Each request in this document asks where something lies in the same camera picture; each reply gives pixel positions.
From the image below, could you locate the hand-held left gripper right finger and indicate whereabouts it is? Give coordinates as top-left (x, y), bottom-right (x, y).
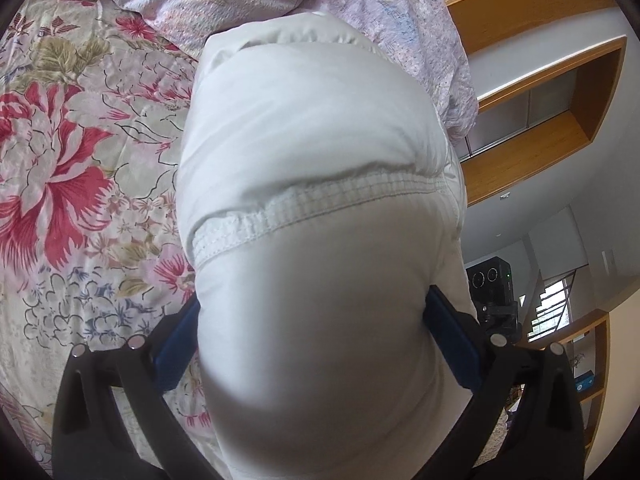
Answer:
top-left (415, 284), bottom-right (587, 480)

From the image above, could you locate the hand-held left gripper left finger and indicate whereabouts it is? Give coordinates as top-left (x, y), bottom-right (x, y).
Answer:
top-left (52, 292), bottom-right (216, 480)

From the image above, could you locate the white puffer jacket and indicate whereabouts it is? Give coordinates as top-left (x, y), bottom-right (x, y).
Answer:
top-left (175, 10), bottom-right (476, 480)

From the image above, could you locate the wooden bookshelf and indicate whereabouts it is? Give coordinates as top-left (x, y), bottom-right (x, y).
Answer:
top-left (564, 310), bottom-right (612, 467)

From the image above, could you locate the floral bed sheet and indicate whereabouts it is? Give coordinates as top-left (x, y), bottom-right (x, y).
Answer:
top-left (0, 0), bottom-right (232, 480)

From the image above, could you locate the lilac crinkled duvet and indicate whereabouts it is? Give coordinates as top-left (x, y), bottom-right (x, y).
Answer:
top-left (320, 0), bottom-right (479, 142)

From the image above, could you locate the wooden wall niche frame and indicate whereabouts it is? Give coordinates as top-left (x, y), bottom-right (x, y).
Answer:
top-left (444, 0), bottom-right (629, 207)

